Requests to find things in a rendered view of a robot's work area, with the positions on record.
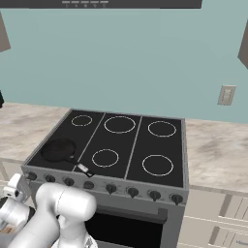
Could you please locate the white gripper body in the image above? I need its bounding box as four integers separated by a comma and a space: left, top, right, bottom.
3, 172, 32, 203

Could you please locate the grey stove with black hob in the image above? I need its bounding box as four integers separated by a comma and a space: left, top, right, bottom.
20, 108, 190, 248

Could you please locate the beige cupboard front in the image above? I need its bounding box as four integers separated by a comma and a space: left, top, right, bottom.
0, 158, 25, 188

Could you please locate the black frying pan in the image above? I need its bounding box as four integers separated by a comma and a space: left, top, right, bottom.
41, 138, 96, 178

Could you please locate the black glass oven door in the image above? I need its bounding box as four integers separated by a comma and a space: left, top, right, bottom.
84, 211, 165, 248

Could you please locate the beige drawer front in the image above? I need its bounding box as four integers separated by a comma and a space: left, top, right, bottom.
184, 189, 248, 221
177, 216, 248, 248

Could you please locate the dark grey range hood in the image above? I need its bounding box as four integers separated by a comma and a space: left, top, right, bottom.
0, 0, 203, 10

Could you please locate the grey oven door handle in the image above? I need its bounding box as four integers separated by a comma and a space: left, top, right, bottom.
95, 204, 169, 225

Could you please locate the brown wall cupboard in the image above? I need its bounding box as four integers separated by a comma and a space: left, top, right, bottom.
237, 30, 248, 71
0, 11, 12, 53

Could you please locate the grey drawer handle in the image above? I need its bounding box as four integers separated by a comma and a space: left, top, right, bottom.
218, 193, 233, 218
207, 225, 222, 247

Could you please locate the beige wall socket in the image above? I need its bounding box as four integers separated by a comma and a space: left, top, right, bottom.
216, 84, 237, 107

